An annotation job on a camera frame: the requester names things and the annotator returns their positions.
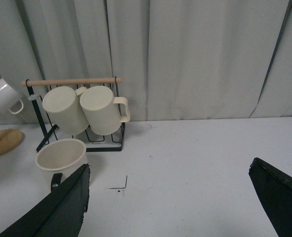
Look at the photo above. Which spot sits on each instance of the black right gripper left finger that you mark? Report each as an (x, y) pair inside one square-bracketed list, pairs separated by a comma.
[(59, 214)]

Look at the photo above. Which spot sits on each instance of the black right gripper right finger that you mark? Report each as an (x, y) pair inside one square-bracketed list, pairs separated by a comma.
[(274, 190)]

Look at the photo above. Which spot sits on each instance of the cream smiley mug black handle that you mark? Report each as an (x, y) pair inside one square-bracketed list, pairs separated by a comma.
[(63, 156)]

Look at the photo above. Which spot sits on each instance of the wooden mug tree stand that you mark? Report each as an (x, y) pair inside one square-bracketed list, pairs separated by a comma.
[(10, 139)]

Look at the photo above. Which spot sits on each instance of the cream ribbed mug left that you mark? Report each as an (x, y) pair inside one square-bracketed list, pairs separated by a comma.
[(62, 104)]

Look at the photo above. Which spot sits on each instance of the cream ribbed mug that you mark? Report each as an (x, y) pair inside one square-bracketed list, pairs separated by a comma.
[(104, 111), (62, 104)]

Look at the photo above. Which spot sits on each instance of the cream ribbed mug right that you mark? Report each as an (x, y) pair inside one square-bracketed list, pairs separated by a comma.
[(104, 111)]

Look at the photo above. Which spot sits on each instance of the white mug on tree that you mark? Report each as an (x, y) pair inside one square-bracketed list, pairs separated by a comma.
[(9, 97)]

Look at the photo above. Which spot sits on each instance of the grey curtain backdrop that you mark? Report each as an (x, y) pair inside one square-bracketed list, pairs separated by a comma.
[(179, 59)]

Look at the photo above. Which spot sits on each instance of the black wire mug rack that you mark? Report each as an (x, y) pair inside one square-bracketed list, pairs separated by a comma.
[(106, 144)]

